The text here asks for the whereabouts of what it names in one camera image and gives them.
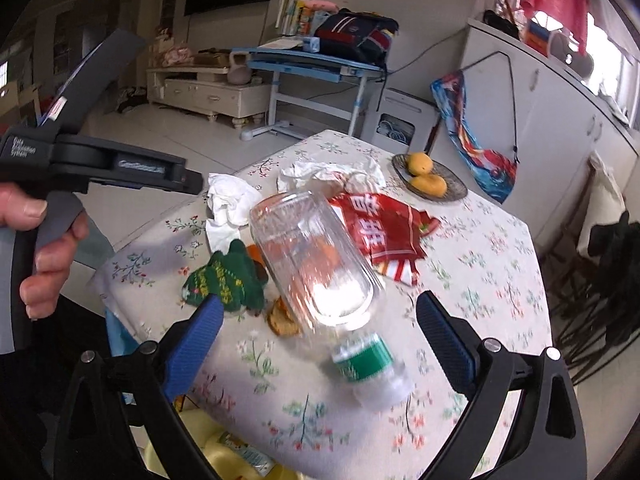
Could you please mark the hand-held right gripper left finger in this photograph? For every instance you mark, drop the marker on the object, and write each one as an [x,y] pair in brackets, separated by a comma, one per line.
[195,350]

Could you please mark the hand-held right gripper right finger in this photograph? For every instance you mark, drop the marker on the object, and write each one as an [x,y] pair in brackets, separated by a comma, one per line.
[445,345]

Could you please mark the beige kettlebell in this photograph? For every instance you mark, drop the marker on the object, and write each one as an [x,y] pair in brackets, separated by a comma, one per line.
[240,72]

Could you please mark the round grey plate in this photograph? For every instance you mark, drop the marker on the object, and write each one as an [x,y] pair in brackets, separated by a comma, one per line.
[450,185]

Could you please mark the black folding chairs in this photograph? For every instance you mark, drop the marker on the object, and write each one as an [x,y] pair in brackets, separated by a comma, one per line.
[590,320]

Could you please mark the colourful printed bag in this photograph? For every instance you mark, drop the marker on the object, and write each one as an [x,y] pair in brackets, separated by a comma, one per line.
[475,150]

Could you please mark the dark blue red backpack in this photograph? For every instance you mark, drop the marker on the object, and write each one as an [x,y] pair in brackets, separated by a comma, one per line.
[355,35]

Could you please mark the pink toys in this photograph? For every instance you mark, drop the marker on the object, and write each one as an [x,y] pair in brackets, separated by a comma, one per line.
[172,50]

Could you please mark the orange peel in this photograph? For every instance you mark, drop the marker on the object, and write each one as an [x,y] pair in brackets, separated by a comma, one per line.
[282,317]

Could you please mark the small blue box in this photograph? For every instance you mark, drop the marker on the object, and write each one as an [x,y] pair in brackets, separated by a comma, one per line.
[311,44]

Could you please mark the red snack bag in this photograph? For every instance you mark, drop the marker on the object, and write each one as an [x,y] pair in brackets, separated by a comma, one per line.
[380,225]

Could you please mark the blue desk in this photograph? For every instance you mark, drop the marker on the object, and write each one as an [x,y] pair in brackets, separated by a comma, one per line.
[310,62]

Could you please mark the yellow plastic bin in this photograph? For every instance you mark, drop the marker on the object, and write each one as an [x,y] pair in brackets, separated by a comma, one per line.
[200,435]

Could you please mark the green wrapper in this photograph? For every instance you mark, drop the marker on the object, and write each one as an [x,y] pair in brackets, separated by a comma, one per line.
[220,275]

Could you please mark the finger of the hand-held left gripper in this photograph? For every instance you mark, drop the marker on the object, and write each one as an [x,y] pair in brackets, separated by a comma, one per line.
[95,80]
[145,166]

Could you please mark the row of books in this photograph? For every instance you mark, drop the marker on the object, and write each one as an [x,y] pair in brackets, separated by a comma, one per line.
[295,15]

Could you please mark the white round device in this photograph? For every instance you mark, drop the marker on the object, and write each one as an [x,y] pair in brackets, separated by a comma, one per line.
[570,52]

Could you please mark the clear plastic bottle green label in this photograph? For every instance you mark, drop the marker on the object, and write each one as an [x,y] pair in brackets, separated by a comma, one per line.
[310,255]

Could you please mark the yellow fruit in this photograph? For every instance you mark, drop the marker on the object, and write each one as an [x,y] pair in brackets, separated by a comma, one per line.
[419,164]
[427,185]

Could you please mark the dark jacket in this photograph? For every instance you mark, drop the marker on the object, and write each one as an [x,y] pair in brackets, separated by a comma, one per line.
[612,240]

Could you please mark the person's left hand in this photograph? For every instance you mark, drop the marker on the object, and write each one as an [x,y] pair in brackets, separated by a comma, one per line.
[20,207]

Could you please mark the white television cabinet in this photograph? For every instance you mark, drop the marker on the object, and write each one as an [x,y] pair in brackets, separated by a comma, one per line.
[210,92]

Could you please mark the white pillow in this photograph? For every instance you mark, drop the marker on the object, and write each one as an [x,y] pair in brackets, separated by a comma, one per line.
[602,200]

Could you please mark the floral tablecloth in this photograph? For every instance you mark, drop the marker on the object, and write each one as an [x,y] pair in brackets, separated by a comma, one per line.
[475,270]

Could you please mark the white appliance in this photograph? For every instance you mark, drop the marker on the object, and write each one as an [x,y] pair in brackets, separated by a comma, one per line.
[400,115]

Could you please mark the orange carrot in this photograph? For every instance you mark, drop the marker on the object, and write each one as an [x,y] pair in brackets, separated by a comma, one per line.
[257,255]

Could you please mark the pink plush toy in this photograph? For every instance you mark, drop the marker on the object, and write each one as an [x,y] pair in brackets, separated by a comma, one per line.
[322,5]

